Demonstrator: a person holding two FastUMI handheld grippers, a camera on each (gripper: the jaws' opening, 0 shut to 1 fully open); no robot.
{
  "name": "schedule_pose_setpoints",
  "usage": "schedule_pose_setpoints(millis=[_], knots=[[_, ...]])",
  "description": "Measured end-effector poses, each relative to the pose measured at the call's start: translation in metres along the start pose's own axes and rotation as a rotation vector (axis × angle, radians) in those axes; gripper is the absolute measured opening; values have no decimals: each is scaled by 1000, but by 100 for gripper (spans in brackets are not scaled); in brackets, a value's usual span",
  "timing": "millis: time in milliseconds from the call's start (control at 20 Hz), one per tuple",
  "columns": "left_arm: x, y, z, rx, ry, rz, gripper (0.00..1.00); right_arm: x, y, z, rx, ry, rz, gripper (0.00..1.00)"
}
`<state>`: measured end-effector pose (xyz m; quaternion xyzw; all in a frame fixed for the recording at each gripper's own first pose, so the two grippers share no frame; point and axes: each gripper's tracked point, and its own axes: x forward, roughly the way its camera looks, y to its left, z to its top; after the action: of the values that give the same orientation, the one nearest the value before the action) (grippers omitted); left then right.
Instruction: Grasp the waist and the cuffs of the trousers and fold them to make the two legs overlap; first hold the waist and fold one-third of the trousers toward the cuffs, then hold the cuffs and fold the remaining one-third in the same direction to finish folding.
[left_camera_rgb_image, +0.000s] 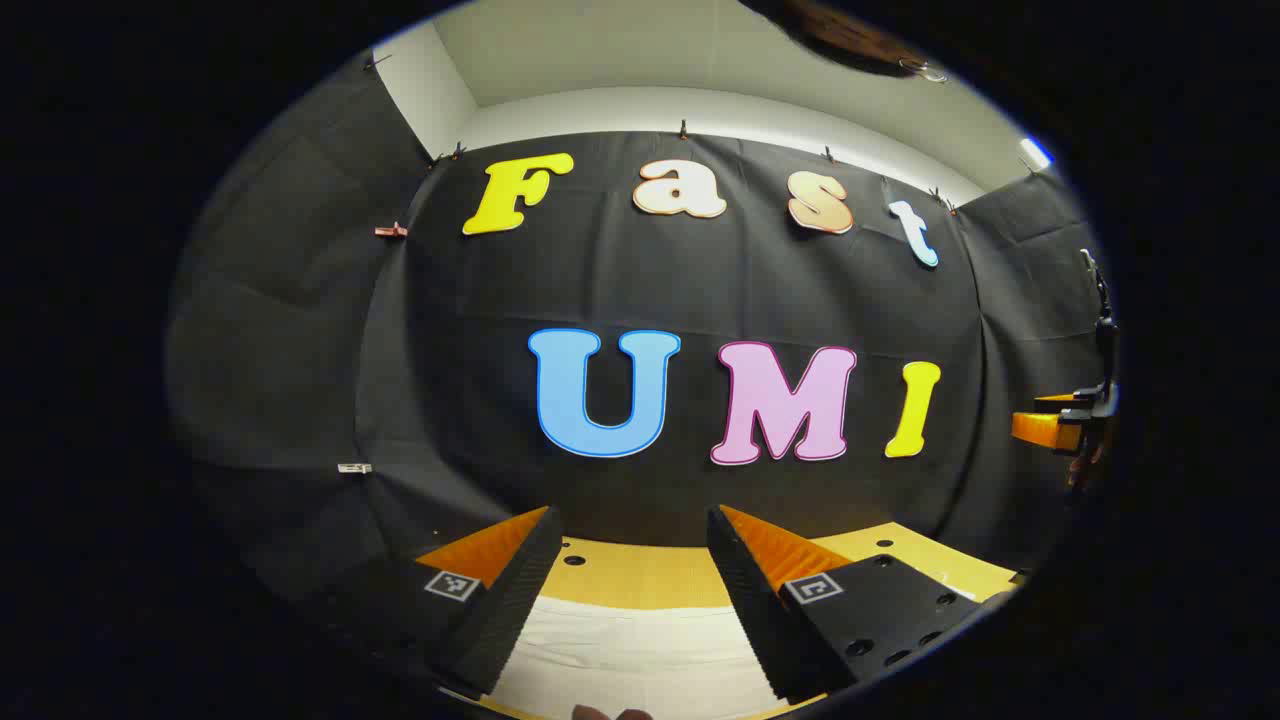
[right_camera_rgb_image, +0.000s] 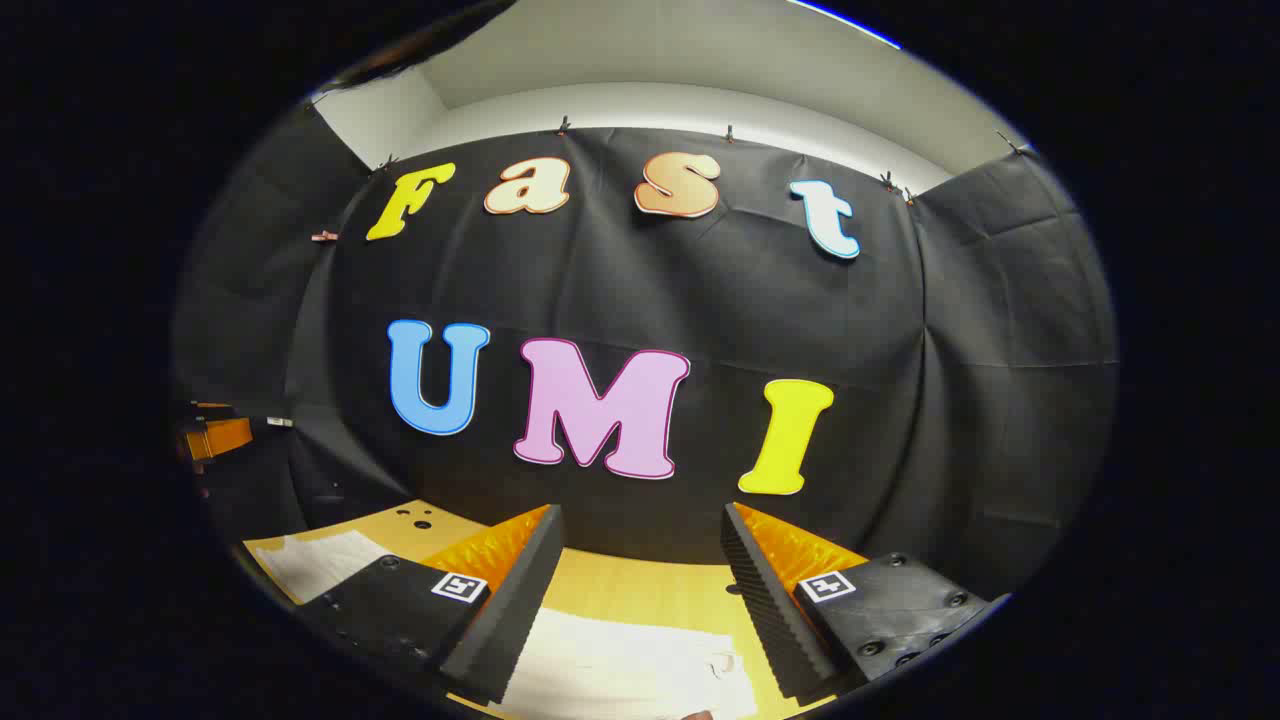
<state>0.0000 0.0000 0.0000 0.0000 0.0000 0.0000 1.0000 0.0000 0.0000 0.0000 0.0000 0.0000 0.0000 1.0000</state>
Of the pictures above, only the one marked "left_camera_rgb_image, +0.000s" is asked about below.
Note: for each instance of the pink cloth clip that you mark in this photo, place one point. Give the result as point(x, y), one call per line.
point(390, 231)

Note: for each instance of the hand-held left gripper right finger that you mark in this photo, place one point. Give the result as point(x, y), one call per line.
point(745, 610)

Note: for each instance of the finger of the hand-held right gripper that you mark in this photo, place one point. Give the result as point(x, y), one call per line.
point(1035, 428)
point(1060, 400)

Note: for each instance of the white ceiling light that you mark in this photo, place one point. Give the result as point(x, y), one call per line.
point(1035, 153)

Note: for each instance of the silver cloth clip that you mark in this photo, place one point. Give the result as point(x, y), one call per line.
point(354, 468)

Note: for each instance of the person's dark hair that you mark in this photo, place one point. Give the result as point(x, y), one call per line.
point(840, 40)

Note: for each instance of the white jeans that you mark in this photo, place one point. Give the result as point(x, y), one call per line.
point(640, 650)

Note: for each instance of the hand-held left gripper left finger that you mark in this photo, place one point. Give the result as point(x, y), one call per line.
point(510, 610)

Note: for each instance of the row of small dark clips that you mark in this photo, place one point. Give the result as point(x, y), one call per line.
point(683, 128)

